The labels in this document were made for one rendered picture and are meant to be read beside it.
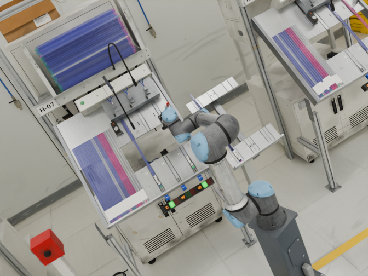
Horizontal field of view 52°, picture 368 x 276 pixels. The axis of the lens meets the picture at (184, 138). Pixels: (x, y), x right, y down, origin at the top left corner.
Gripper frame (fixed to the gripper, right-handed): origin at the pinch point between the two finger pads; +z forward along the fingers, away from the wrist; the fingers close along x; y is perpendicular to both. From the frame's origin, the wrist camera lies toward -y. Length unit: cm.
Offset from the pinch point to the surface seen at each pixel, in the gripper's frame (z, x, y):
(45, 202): 193, 134, 16
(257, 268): 15, -5, -104
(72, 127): 8, 50, 30
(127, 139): 2.4, 24.9, 6.5
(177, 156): -3.0, 4.5, -17.8
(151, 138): 73, 8, 7
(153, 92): -0.1, -3.0, 23.1
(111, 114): 0.0, 25.4, 23.6
